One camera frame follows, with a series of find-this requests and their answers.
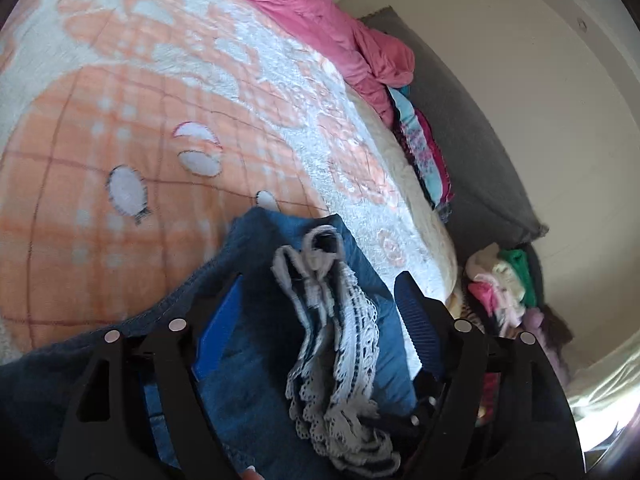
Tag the white orange fleece blanket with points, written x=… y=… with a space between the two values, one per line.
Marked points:
x=133 y=132

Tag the grey padded headboard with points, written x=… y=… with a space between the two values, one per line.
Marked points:
x=490 y=204

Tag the pile of colourful clothes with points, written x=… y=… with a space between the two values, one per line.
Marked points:
x=506 y=289

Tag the left hand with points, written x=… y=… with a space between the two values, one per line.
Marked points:
x=250 y=473

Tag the blue denim pants lace trim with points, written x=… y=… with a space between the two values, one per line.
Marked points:
x=245 y=397

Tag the pink duvet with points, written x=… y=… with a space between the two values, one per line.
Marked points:
x=368 y=60

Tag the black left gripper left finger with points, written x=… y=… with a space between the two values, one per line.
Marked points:
x=136 y=412

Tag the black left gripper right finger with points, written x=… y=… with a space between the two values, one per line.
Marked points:
x=492 y=408

